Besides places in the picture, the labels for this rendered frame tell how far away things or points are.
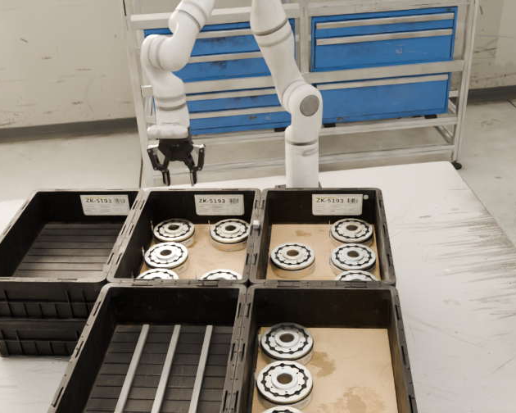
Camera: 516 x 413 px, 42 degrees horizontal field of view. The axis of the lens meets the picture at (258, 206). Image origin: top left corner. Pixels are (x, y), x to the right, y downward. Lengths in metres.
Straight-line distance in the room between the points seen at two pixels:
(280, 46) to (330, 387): 0.84
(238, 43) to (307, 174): 1.57
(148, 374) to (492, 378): 0.72
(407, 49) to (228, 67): 0.89
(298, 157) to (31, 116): 2.87
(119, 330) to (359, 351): 0.50
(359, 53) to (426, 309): 1.99
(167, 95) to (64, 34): 2.80
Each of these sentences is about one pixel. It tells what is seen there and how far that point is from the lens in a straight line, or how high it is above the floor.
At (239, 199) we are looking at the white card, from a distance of 1.72.
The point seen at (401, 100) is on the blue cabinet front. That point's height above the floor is 0.42.
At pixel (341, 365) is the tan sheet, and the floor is 0.83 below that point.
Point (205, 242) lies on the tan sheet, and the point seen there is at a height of 0.83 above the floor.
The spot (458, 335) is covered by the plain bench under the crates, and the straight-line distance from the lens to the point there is 1.64.
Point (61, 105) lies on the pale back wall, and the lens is 4.43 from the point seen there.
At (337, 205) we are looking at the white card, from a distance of 1.72.
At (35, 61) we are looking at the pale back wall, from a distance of 4.36.
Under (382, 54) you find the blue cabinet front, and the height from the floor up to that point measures 0.67.
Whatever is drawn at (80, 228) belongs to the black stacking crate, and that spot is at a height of 0.83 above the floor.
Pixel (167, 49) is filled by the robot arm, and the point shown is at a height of 1.33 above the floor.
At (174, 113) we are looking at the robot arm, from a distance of 1.52.
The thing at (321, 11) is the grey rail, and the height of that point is 0.91.
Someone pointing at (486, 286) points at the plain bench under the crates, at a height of 0.70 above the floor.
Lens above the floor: 1.77
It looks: 31 degrees down
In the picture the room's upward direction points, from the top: 3 degrees counter-clockwise
